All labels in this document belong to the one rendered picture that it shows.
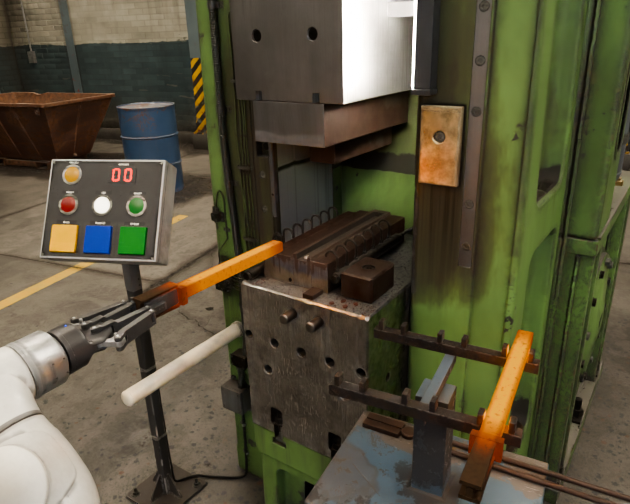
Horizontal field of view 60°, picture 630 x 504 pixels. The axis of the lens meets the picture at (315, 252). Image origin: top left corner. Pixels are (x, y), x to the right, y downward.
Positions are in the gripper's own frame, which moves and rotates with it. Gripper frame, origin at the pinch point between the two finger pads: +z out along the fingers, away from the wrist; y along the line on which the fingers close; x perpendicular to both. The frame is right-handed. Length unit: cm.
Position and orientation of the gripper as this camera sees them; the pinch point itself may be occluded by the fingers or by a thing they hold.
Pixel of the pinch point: (158, 301)
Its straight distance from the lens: 103.9
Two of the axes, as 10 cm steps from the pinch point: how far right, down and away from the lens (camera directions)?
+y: 8.3, 1.8, -5.3
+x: -0.4, -9.3, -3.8
